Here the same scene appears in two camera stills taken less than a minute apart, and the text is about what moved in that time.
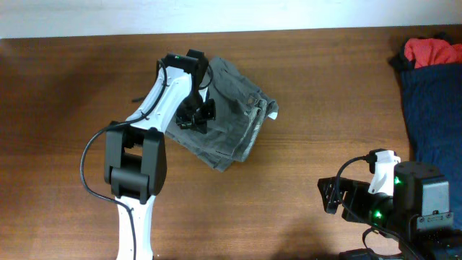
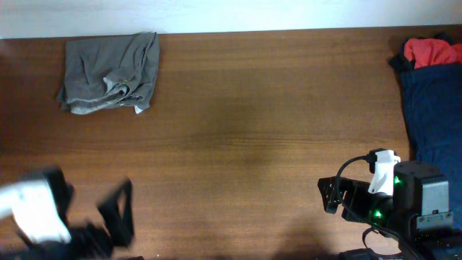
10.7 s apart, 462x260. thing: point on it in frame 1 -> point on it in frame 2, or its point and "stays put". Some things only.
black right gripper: [356, 191] stays put
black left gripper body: [193, 111] -> [86, 236]
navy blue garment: [432, 102] stays put
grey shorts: [241, 111] -> [107, 72]
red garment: [425, 51] stays put
